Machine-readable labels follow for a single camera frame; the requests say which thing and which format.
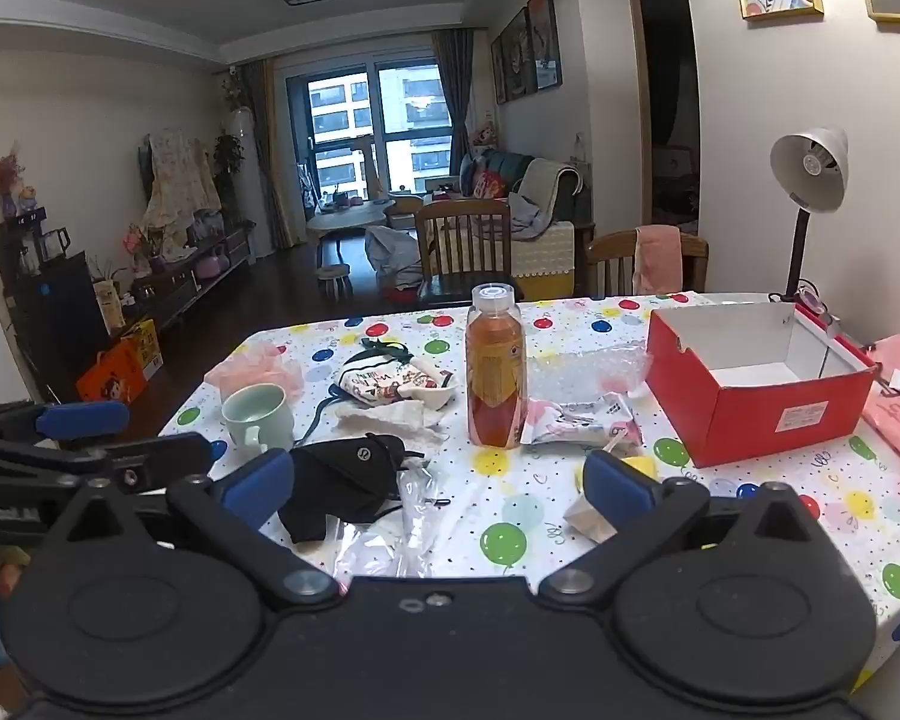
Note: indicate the white fluffy cloth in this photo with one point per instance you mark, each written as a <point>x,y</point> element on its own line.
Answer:
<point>397,418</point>

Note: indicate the pale green cup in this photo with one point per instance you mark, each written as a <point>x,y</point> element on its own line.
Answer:
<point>259,420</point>

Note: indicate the pink towel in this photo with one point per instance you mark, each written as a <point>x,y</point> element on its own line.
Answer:
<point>656,259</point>

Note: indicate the small wooden stool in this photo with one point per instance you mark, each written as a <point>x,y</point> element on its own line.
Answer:
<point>334,274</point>

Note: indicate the red cardboard box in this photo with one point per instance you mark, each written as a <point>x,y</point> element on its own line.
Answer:
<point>757,420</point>

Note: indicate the orange gift box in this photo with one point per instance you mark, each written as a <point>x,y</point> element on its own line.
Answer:
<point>120,367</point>

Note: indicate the black cabinet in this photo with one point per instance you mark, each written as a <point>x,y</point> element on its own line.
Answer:
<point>52,307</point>

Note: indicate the bubble wrap sheet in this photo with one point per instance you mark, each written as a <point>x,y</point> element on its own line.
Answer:
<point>592,367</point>

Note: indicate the clear plastic bag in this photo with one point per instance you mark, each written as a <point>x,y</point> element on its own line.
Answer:
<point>420,499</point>

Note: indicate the green sofa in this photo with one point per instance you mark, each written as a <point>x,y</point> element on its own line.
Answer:
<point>544,180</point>

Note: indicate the silver desk lamp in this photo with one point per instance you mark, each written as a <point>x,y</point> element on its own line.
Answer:
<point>806,165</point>

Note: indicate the person's left hand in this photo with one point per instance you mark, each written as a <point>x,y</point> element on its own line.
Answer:
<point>9,581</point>

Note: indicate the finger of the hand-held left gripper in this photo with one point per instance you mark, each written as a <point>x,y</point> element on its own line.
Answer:
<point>157,456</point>
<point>82,418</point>

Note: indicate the orange juice bottle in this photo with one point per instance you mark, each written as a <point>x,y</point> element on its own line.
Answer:
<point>495,375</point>

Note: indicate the stuffed toy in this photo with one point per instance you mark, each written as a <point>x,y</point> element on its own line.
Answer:
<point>484,136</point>

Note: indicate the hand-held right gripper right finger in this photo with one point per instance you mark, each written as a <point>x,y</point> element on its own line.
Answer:
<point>619,484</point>

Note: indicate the white tower air conditioner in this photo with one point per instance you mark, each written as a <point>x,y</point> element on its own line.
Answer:
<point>244,165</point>

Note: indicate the green potted plant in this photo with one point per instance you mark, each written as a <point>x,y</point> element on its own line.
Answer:
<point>229,157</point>

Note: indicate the cream hanging dress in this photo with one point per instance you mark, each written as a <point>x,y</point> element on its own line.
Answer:
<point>180,180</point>

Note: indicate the crumpled white paper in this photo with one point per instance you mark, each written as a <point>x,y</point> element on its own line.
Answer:
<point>585,521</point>

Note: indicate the round coffee table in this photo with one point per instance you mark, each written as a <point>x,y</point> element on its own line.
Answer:
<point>345,219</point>

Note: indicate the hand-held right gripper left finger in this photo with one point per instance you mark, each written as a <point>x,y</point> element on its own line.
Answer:
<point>259,487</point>

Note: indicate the pink mesh bag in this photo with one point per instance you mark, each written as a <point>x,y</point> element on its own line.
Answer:
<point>255,364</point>

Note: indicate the grey curtain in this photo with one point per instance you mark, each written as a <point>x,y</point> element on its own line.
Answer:
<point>454,105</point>
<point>270,165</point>

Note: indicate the dark framed wall picture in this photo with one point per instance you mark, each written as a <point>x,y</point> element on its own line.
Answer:
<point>517,52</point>
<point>499,71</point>
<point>544,37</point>

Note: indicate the wooden slatted chair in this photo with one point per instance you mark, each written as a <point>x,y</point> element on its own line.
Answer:
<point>461,214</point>

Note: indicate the pink white printed packet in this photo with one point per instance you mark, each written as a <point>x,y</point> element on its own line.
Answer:
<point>577,420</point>

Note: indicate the balloon print tablecloth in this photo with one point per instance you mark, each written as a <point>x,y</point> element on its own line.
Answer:
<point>495,510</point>

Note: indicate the large window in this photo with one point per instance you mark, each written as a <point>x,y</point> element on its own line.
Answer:
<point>412,112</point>

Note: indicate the white cloth pile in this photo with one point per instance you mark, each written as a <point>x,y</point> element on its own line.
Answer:
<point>390,255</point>

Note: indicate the dark TV cabinet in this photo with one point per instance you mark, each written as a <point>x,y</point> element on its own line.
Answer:
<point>187,285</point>

